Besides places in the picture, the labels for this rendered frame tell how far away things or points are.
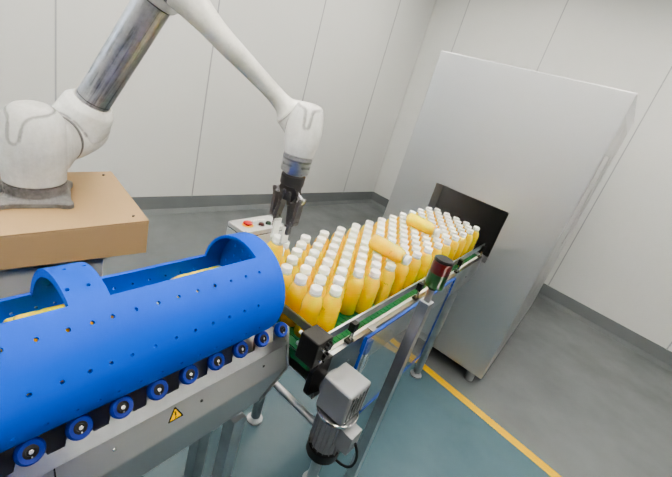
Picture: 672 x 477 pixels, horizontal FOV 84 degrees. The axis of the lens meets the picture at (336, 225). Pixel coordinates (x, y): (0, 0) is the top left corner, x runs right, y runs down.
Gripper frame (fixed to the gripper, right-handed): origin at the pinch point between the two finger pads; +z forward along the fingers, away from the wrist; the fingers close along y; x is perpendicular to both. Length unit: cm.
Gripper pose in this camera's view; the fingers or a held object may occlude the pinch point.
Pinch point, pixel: (280, 231)
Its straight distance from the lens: 124.8
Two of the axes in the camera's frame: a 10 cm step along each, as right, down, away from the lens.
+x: 6.1, -1.3, 7.8
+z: -2.6, 8.9, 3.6
